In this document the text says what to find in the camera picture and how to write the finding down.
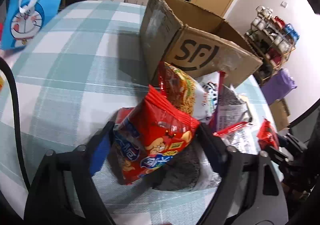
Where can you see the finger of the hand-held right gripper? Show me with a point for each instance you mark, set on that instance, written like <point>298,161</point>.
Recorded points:
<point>277,153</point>

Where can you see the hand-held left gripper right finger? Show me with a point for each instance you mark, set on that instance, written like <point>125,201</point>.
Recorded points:
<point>207,140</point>

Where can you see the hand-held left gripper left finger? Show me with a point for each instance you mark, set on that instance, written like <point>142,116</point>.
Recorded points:
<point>100,151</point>

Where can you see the small red snack packet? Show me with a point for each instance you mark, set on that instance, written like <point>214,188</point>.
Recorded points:
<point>268,135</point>

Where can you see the white purple snack packet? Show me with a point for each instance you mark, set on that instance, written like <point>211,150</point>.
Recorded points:
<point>232,105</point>

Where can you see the red cartoon snack packet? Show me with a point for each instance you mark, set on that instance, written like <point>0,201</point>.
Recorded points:
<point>162,137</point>

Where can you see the silver red-edged snack packet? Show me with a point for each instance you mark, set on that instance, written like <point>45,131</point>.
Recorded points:
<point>240,138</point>

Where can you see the red blue snack packet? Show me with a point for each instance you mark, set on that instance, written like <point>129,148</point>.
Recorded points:
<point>125,125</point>

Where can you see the small cardboard box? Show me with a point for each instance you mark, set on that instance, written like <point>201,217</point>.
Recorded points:
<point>281,115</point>

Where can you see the dark grey snack packet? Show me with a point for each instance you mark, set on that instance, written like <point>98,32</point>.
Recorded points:
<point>180,170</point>

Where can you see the red noodle snack packet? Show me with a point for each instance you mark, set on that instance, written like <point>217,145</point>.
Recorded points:
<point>180,87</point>

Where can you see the purple cloth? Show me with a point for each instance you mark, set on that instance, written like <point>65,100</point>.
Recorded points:
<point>280,85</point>

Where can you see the shoe rack with shoes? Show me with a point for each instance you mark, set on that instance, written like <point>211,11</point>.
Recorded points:
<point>272,37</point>

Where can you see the blue cartoon bag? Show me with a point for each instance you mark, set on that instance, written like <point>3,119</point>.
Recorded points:
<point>37,15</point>

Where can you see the wall switch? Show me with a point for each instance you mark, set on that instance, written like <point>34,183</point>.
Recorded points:
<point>284,4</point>

